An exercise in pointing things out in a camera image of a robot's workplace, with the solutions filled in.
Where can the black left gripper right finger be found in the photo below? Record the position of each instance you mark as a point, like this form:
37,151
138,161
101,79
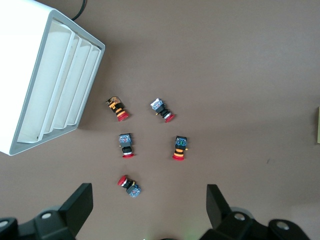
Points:
216,207

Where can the red button orange striped body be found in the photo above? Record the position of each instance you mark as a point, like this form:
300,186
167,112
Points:
180,147

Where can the white slotted rack box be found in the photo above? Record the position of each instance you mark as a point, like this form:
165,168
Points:
20,50

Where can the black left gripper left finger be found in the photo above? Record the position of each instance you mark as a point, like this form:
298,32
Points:
80,205

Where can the red mushroom button blue block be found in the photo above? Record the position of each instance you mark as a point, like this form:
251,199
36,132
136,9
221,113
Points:
161,110
132,190

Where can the brown paper table cover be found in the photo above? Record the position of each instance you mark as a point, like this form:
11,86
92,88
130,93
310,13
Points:
225,75

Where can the red button clear orange block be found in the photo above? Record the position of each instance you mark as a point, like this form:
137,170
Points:
117,108

